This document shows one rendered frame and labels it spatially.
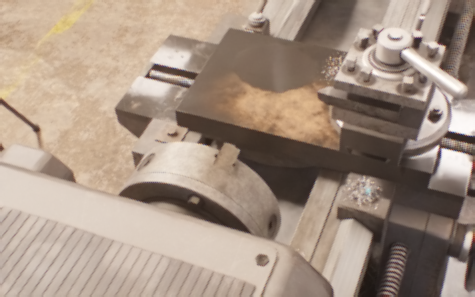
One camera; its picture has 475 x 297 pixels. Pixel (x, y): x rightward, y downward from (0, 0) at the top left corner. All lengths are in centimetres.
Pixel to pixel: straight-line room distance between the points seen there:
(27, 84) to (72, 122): 35
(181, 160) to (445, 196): 64
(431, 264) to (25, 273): 99
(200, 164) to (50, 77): 222
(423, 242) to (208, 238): 81
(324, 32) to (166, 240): 138
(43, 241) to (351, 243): 73
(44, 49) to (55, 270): 263
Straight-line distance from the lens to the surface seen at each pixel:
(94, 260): 77
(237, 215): 98
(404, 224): 148
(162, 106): 161
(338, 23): 210
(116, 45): 329
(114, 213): 80
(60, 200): 83
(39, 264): 78
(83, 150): 280
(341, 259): 134
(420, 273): 160
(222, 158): 102
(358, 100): 129
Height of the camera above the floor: 195
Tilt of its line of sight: 46 degrees down
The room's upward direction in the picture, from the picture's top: 3 degrees counter-clockwise
